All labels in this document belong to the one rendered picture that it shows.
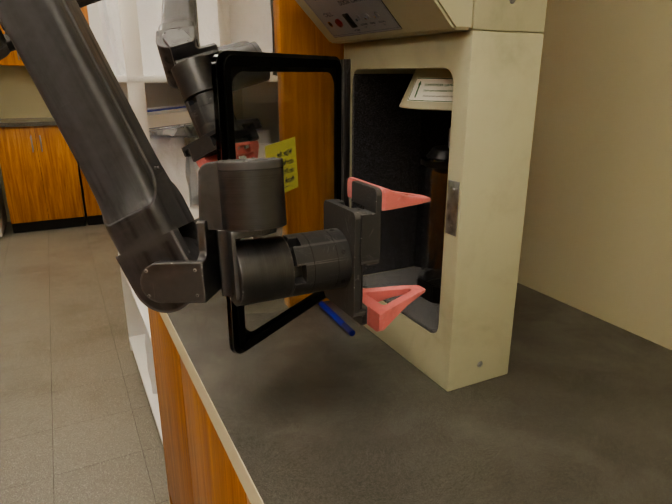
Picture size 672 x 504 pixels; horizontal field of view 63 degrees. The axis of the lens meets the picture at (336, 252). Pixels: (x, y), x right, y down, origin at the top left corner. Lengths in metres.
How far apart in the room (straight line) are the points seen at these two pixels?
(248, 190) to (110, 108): 0.13
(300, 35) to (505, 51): 0.39
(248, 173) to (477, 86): 0.34
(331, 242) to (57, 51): 0.27
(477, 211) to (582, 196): 0.44
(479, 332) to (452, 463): 0.20
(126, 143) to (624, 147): 0.83
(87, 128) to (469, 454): 0.53
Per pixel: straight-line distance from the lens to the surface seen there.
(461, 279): 0.75
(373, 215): 0.49
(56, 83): 0.52
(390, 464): 0.68
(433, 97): 0.79
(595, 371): 0.93
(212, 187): 0.48
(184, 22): 0.95
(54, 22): 0.53
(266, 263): 0.47
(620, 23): 1.11
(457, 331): 0.77
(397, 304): 0.55
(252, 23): 2.02
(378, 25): 0.79
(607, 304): 1.14
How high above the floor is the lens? 1.36
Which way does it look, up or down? 18 degrees down
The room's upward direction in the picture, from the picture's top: straight up
